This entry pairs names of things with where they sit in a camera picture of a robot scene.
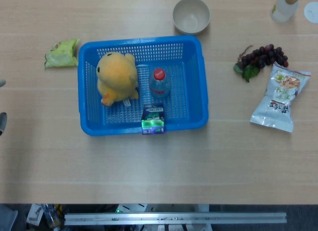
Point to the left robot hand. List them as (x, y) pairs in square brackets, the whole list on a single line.
[(3, 120)]

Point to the yellow plush duck toy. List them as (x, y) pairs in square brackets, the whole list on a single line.
[(115, 77)]

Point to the purple milk carton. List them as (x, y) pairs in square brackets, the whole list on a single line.
[(152, 121)]

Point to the clear water bottle red cap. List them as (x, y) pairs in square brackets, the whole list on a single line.
[(159, 85)]

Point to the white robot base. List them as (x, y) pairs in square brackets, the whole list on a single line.
[(161, 207)]

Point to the white snack bag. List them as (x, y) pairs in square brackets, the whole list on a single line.
[(279, 99)]

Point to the green lettuce leaf toy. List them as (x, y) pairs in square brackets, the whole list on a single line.
[(60, 54)]

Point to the blue plastic perforated basket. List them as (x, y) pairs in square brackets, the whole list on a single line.
[(188, 97)]

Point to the beige bowl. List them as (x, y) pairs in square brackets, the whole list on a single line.
[(191, 16)]

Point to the purple artificial grape bunch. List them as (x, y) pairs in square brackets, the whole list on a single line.
[(265, 55)]

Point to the frosted bottle wooden cap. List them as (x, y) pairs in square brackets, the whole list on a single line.
[(283, 8)]

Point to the aluminium rail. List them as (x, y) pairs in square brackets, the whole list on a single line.
[(174, 218)]

